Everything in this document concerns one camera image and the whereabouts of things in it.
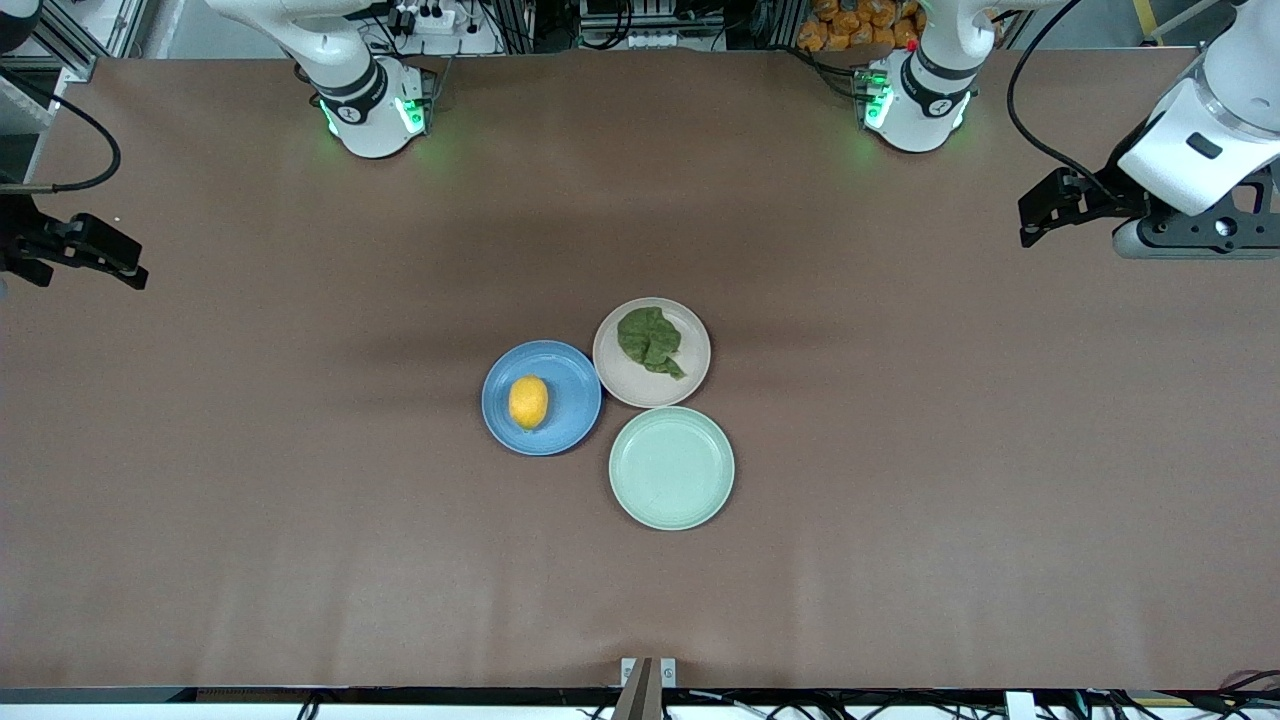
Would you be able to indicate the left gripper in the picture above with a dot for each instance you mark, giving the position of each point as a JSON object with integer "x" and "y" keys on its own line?
{"x": 1118, "y": 197}

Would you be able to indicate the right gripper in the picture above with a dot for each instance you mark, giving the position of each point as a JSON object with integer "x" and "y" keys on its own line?
{"x": 17, "y": 240}

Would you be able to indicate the yellow lemon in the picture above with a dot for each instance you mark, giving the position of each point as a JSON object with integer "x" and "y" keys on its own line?
{"x": 528, "y": 402}

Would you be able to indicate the green lettuce leaf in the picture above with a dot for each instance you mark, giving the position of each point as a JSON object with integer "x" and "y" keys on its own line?
{"x": 648, "y": 340}

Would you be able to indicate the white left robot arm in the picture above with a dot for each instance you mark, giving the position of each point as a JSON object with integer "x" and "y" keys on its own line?
{"x": 925, "y": 100}

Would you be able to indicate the bag of orange fruit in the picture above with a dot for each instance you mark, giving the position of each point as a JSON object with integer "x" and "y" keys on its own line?
{"x": 850, "y": 25}

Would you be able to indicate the white power strip black plugs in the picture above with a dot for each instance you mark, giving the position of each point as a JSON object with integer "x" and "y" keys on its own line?
{"x": 425, "y": 18}

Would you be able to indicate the small white power strip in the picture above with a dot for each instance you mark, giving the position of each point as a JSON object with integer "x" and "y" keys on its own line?
{"x": 660, "y": 40}

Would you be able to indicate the beige pink plate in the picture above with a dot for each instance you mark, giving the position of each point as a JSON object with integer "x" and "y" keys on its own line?
{"x": 640, "y": 385}

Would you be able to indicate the blue plate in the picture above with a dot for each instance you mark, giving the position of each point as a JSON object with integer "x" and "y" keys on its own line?
{"x": 570, "y": 400}

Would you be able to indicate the light green plate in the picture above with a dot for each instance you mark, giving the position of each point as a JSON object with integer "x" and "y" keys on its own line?
{"x": 672, "y": 468}

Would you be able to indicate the small white box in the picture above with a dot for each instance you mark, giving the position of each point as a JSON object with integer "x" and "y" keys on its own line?
{"x": 1019, "y": 706}

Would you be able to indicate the aluminium frame profile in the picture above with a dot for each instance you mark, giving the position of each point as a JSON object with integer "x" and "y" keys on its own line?
{"x": 70, "y": 45}

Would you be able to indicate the black table edge rail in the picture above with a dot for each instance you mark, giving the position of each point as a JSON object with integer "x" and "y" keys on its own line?
{"x": 100, "y": 695}

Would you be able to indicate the metal bracket plate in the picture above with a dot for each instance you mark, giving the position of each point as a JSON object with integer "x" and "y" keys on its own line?
{"x": 668, "y": 672}

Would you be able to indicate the grey camera support pole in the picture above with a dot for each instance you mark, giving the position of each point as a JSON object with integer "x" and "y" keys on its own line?
{"x": 638, "y": 700}

